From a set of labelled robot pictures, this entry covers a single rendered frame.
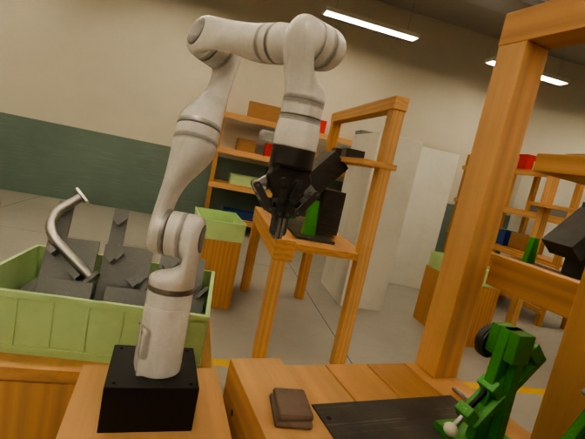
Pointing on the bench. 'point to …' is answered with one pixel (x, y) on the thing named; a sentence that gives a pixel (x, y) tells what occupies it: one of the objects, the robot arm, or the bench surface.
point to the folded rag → (291, 408)
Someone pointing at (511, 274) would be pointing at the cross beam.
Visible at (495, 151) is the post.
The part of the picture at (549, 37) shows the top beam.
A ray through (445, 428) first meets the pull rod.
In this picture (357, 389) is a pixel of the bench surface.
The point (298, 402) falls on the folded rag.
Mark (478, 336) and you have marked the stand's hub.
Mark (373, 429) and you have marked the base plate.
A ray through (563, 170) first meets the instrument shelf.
